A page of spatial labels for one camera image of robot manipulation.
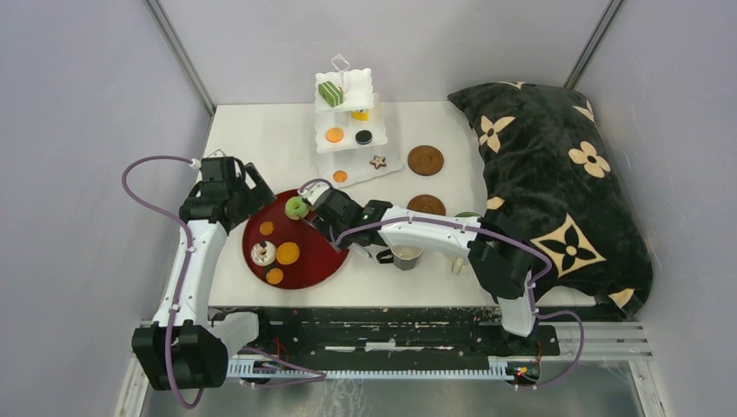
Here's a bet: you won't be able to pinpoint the small chip cookie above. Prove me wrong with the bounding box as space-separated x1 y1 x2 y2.
332 170 349 183

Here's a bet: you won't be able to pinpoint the white star cookie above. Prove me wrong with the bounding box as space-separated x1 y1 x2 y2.
369 156 387 169

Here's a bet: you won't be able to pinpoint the dark red round tray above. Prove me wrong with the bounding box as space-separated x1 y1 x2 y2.
242 189 348 290

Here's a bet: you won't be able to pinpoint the large orange egg tart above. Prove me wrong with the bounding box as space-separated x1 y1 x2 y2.
276 242 301 265

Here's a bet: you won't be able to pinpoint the round beige biscuit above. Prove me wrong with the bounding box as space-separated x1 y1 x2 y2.
325 127 344 143

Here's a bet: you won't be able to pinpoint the dark chocolate sandwich cookie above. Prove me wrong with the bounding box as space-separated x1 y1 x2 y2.
355 129 373 145

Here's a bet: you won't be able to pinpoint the white three-tier dessert stand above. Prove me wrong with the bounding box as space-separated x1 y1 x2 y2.
314 54 404 188

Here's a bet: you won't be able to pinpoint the green striped cake slice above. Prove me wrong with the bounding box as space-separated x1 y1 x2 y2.
317 81 345 108

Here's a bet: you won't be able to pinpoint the cream green-lined mug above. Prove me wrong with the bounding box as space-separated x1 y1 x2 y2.
448 211 480 275

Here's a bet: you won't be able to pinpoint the metal serving tongs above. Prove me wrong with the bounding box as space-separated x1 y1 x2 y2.
300 216 375 260

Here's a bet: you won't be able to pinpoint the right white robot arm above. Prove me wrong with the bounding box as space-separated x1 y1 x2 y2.
298 182 552 354

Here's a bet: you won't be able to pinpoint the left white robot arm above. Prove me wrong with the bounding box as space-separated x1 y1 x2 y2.
122 156 276 394

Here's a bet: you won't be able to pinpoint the chocolate chip cookie upper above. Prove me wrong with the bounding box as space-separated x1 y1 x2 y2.
259 221 276 236

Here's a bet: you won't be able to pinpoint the chocolate chip cookie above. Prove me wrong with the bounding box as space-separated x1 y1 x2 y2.
259 221 276 236
264 268 284 286

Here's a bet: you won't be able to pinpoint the white chocolate-drizzled donut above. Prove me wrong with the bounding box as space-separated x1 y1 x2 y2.
250 241 276 267

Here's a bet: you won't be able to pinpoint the black white-lined mug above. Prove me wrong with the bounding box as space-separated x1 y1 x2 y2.
375 246 423 271

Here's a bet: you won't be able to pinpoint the chocolate chip cookie lower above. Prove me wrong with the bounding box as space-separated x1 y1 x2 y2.
264 268 284 286

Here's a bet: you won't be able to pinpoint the near brown wooden coaster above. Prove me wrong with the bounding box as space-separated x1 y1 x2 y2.
407 194 446 216

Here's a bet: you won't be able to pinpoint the brown wooden coaster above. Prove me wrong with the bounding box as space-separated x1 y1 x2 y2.
408 145 444 176
407 194 446 216

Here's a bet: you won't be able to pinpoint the far brown wooden coaster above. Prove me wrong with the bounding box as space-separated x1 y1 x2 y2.
408 145 444 176

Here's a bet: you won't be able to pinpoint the black floral pillow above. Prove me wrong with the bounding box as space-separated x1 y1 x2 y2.
448 82 654 318

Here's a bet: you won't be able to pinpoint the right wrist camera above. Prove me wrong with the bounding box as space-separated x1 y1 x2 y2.
298 182 332 207

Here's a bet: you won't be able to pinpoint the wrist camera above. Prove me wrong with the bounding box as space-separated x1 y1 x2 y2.
189 149 227 170
298 182 332 207

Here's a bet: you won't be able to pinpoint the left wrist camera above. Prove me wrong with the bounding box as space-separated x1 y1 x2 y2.
189 149 227 170

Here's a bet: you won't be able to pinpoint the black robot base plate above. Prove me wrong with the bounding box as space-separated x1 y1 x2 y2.
251 307 561 371

